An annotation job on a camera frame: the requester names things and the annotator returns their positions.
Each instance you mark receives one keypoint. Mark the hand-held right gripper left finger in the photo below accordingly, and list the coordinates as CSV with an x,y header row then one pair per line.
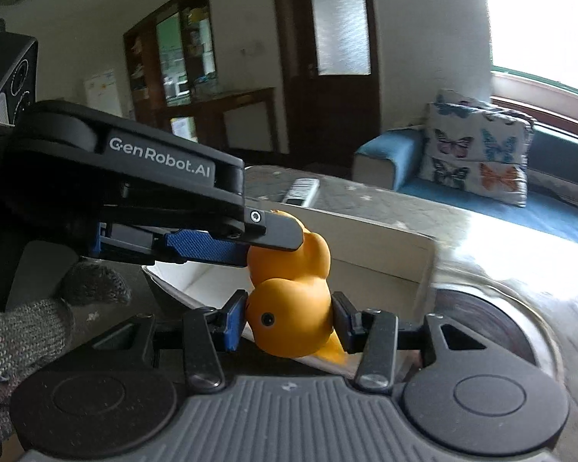
x,y
234,325

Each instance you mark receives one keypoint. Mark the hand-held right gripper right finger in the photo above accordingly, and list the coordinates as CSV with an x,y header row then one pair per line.
x,y
343,325

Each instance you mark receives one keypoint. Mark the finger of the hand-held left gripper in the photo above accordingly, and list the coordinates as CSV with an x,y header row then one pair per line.
x,y
277,231
202,248

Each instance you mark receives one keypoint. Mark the yellow rubber duck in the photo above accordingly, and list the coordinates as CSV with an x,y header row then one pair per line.
x,y
289,308

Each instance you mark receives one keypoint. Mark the white cardboard box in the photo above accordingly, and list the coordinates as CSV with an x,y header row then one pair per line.
x,y
375,255

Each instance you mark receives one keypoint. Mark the person's left hand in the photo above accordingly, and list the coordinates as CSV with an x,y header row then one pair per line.
x,y
24,337

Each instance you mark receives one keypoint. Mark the white remote control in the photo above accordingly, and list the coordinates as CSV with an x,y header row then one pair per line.
x,y
301,191

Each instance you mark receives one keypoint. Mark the wooden sideboard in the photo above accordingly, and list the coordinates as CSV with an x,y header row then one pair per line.
x,y
250,110

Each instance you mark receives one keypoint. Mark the wooden display cabinet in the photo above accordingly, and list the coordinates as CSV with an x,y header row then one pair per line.
x,y
147,57

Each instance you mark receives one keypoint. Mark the round black induction hob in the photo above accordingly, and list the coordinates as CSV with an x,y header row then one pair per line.
x,y
491,317

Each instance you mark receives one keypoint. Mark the dark wooden door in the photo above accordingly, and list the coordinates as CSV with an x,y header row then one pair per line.
x,y
361,106

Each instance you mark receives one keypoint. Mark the blue sofa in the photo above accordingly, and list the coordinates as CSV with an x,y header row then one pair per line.
x,y
462,207

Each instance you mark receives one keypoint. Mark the butterfly print pillow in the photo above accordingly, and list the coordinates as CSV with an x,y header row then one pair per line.
x,y
477,149

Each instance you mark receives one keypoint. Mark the bright window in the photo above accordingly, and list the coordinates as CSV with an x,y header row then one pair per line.
x,y
539,14

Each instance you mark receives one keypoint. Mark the white wall calendar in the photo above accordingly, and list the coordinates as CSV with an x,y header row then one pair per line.
x,y
101,91

